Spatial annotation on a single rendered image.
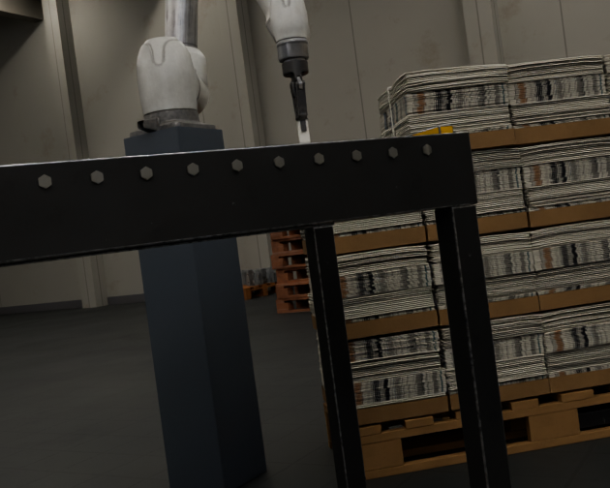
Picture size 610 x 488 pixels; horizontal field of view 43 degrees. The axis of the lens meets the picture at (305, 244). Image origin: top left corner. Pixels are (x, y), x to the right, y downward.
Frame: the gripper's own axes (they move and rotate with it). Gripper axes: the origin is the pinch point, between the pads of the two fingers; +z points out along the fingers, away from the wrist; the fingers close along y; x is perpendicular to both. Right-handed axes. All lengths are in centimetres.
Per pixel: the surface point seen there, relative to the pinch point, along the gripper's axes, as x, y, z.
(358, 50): -186, 682, -180
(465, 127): -41.2, -18.7, 6.1
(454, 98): -39.2, -18.8, -2.0
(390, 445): -9, -19, 88
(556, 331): -60, -19, 65
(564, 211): -67, -19, 32
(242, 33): -58, 762, -236
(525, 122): -59, -18, 7
